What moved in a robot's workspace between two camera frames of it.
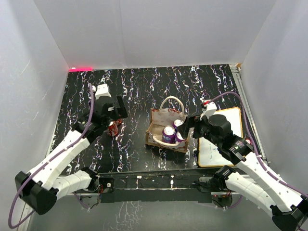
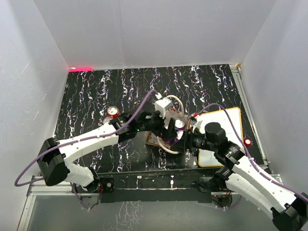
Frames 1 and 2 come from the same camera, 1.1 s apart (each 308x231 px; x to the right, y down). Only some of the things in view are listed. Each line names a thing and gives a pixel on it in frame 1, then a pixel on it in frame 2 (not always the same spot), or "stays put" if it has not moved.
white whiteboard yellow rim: x=210 y=154 stays put
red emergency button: x=248 y=140 stays put
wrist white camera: x=102 y=90 -> x=161 y=105
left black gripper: x=120 y=112 -> x=170 y=132
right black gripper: x=191 y=121 -> x=186 y=142
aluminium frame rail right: x=236 y=70 stays put
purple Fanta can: x=177 y=122 stays put
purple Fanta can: x=179 y=137 stays put
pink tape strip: x=82 y=69 stays put
